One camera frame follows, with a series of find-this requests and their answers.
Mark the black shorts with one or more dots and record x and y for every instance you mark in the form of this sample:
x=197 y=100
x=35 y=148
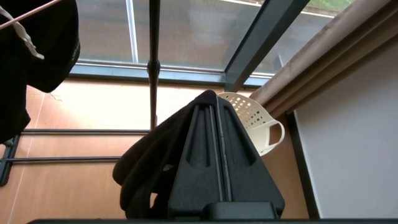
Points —
x=53 y=46

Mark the beige curtain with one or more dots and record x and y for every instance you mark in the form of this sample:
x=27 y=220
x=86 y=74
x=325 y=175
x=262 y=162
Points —
x=326 y=49

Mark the white laundry basket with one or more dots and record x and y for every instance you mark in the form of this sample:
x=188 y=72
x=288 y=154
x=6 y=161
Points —
x=258 y=124

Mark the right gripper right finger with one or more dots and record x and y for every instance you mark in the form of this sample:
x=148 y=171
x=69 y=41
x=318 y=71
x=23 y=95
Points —
x=255 y=186

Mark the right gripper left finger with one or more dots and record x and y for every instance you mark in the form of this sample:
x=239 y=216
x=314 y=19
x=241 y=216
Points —
x=192 y=186

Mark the black garment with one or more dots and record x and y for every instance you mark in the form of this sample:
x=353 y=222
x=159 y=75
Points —
x=149 y=161

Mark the black clothes rack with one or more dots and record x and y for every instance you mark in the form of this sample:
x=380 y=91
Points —
x=154 y=31

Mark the window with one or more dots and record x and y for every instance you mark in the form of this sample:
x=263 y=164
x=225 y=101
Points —
x=192 y=31

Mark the pink clothes hanger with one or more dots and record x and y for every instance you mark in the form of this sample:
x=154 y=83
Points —
x=31 y=13

